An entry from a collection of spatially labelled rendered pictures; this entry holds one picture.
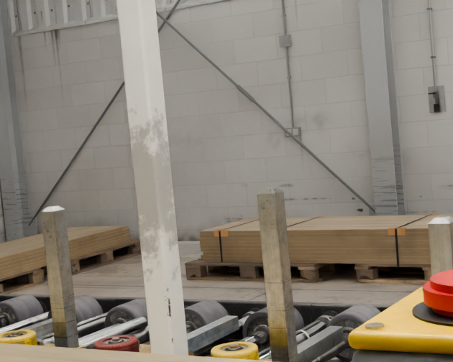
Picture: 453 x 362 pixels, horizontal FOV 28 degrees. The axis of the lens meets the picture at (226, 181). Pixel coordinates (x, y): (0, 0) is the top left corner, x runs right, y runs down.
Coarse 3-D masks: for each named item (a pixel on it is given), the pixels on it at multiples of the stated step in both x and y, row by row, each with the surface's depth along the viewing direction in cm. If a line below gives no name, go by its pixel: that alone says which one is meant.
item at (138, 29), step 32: (128, 0) 150; (128, 32) 151; (128, 64) 151; (160, 64) 154; (128, 96) 152; (160, 96) 153; (160, 128) 153; (160, 160) 152; (160, 192) 152; (160, 224) 152; (160, 256) 152; (160, 288) 153; (160, 320) 154; (160, 352) 154
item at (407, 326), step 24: (384, 312) 30; (408, 312) 30; (432, 312) 29; (360, 336) 28; (384, 336) 27; (408, 336) 27; (432, 336) 27; (360, 360) 28; (384, 360) 27; (408, 360) 27; (432, 360) 27
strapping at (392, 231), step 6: (318, 216) 764; (324, 216) 760; (426, 216) 698; (390, 228) 648; (396, 228) 646; (402, 228) 644; (216, 234) 729; (222, 234) 726; (390, 234) 649; (396, 234) 646; (402, 234) 644; (396, 240) 647; (396, 246) 647; (396, 252) 648; (222, 258) 729
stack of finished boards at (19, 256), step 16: (16, 240) 871; (32, 240) 858; (80, 240) 845; (96, 240) 865; (112, 240) 886; (128, 240) 910; (0, 256) 758; (16, 256) 768; (32, 256) 785; (0, 272) 749; (16, 272) 766
